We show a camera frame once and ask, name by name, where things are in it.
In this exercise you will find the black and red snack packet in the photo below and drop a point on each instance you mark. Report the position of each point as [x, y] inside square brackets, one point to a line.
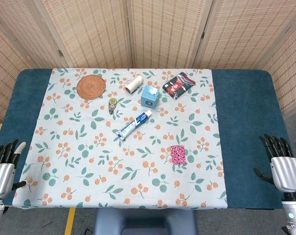
[178, 85]

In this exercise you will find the green correction tape dispenser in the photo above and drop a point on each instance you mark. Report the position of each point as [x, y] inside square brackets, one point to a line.
[111, 105]

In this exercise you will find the small blue cardboard box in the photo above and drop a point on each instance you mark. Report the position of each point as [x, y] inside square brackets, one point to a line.
[149, 99]

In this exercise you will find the cream thread roll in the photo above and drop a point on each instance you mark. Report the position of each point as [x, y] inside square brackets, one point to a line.
[133, 84]

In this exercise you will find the round woven rattan coaster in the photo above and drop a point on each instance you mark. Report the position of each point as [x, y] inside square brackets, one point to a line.
[91, 87]

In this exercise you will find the blue white toothpaste tube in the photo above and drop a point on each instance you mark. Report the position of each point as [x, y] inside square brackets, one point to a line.
[133, 125]

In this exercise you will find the grey-blue robot torso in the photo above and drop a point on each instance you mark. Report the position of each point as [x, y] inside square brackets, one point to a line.
[145, 221]

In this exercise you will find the floral leaf-print tablecloth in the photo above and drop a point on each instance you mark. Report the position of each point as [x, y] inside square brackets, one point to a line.
[89, 137]

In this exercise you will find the bamboo folding screen panel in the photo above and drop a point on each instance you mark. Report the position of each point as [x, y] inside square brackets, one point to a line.
[287, 73]
[167, 31]
[89, 31]
[23, 29]
[248, 31]
[6, 73]

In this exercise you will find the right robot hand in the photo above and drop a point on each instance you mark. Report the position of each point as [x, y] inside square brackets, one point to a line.
[286, 173]

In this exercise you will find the pink patterned rectangular packet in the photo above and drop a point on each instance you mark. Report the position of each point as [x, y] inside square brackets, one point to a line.
[178, 154]

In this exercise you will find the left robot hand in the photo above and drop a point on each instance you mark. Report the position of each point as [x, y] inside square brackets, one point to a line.
[2, 176]

